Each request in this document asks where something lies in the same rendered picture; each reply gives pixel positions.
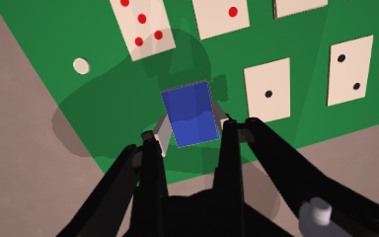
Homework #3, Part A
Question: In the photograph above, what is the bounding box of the beige card with black dots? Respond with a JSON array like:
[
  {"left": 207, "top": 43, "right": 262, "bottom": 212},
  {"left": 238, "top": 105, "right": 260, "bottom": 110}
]
[{"left": 326, "top": 35, "right": 373, "bottom": 106}]

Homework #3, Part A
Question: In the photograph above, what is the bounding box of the green felt playing mat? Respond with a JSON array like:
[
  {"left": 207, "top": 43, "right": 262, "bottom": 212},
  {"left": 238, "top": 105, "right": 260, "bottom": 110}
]
[{"left": 0, "top": 0, "right": 379, "bottom": 185}]

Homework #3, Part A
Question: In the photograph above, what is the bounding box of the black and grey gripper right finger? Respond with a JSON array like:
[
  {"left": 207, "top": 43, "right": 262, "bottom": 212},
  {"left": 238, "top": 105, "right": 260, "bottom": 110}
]
[{"left": 202, "top": 102, "right": 379, "bottom": 237}]

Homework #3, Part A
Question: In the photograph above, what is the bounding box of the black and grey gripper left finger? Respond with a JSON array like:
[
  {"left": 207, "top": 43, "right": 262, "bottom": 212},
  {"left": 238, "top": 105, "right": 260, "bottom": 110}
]
[{"left": 55, "top": 114, "right": 172, "bottom": 237}]

